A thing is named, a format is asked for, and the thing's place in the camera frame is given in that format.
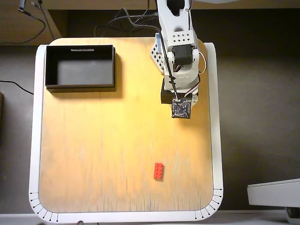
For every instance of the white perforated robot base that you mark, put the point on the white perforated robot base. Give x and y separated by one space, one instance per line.
155 55

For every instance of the red lego block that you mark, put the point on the red lego block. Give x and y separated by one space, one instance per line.
158 171

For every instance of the white box-shaped object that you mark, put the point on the white box-shaped object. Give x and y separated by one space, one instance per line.
274 193

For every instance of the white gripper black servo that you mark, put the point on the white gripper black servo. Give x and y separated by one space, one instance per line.
165 96

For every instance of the black rectangular bin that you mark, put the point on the black rectangular bin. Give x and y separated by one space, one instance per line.
82 72

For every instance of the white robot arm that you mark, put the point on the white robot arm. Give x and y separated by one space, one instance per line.
168 28

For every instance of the black camera circuit board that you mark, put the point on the black camera circuit board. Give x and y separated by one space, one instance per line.
181 109

